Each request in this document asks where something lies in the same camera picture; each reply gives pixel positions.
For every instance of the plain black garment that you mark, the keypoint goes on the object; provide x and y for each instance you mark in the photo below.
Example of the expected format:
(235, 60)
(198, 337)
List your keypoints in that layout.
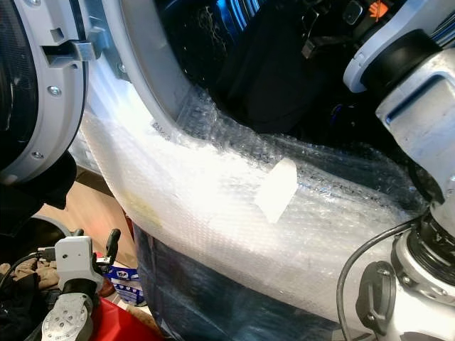
(270, 78)

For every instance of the white front-load washing machine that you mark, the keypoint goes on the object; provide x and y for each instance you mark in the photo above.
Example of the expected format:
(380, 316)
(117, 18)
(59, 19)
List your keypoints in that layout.
(135, 57)

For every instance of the blue and white package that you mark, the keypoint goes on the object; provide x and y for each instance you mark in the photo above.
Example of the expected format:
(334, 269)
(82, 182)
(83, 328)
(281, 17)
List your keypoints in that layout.
(124, 278)

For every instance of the black cloth draped on door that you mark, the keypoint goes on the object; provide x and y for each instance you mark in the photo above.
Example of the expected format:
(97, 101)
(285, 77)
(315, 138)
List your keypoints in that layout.
(28, 206)

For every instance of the brown crumpled cloth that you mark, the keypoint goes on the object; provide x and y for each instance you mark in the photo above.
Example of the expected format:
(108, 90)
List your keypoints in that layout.
(35, 273)

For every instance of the red plastic stool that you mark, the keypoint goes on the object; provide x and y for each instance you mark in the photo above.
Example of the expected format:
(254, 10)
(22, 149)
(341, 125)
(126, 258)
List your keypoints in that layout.
(114, 327)

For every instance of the black crumpled clothing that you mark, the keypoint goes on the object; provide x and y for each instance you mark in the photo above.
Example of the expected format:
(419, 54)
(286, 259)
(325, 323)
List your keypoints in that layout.
(18, 320)

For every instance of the clear bubble wrap sheet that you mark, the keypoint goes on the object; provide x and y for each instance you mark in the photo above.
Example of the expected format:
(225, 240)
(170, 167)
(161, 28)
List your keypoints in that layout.
(220, 213)

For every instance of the perforated steel washer drum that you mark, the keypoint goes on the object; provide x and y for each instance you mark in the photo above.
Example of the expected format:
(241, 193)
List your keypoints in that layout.
(202, 35)

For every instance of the round washer door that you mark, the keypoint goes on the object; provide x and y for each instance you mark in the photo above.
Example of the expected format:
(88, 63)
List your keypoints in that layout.
(67, 92)

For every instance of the white tape piece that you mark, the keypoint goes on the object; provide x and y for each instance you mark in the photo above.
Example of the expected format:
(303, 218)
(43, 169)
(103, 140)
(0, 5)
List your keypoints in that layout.
(277, 190)

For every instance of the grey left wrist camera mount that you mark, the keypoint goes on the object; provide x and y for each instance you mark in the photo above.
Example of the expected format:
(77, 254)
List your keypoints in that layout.
(75, 257)

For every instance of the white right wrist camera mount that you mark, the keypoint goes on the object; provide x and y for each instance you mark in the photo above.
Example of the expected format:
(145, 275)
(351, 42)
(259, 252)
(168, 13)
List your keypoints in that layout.
(409, 21)

